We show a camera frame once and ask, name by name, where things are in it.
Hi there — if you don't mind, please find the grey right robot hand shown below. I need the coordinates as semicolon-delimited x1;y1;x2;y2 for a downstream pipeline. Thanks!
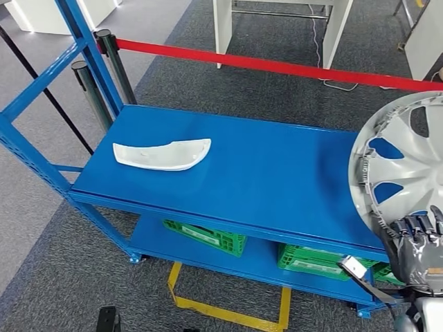
379;205;443;295

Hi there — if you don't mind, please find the silver plastic wheel hubcap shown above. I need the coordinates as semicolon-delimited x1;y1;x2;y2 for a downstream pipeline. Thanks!
348;91;443;239

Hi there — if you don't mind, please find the blue metal shelf rack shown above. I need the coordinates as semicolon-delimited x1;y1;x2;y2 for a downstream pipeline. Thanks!
0;0;404;320

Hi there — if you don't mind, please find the white curved plastic part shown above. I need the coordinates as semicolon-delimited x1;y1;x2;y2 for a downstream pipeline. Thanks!
112;138;211;172

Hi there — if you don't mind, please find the green plastic crate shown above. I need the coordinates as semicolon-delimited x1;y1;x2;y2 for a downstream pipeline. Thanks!
162;219;248;258
373;261;405;287
278;243;377;282

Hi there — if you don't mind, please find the white desk panel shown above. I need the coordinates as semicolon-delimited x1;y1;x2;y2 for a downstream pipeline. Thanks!
392;0;443;82

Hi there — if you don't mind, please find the red barrier belt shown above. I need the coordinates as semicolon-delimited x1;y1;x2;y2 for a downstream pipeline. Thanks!
96;38;443;93

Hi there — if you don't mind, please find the white desk with metal bar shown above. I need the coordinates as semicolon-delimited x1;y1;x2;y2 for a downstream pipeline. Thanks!
211;0;354;71

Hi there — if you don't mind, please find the black barrier belt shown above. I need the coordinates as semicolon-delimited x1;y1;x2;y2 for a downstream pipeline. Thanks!
0;25;94;157

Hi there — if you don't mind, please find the white glossy cabinet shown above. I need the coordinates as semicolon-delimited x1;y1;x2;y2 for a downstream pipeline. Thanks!
3;0;122;36

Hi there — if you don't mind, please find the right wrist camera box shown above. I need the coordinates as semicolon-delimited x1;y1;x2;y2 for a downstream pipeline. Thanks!
337;255;398;307

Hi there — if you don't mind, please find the white floor cable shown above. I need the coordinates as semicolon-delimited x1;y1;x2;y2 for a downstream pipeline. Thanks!
308;4;395;93

